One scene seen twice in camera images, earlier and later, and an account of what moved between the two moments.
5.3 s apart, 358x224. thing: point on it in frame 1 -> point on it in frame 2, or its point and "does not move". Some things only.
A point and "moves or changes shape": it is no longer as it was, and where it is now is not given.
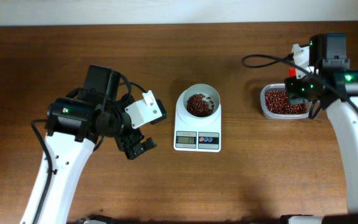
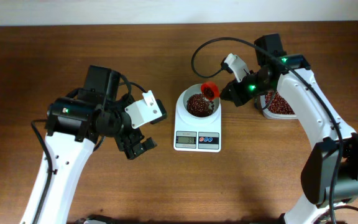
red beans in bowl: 197,107 does not move
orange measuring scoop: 292,72 moves or changes shape
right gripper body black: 299,97 -> 234,94
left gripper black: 135,137 does not move
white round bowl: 201,100 does not move
